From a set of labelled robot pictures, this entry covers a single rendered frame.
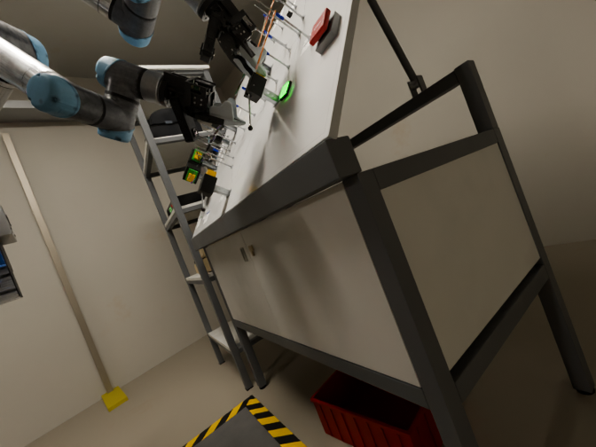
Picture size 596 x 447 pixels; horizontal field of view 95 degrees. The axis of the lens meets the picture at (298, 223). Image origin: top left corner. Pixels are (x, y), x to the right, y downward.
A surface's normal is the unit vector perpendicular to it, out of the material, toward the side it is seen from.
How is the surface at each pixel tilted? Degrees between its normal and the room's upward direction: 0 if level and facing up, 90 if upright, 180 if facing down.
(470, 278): 90
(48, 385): 90
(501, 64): 90
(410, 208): 90
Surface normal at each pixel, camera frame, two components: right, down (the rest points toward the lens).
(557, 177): -0.68, 0.28
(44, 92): -0.19, 0.10
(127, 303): 0.64, -0.24
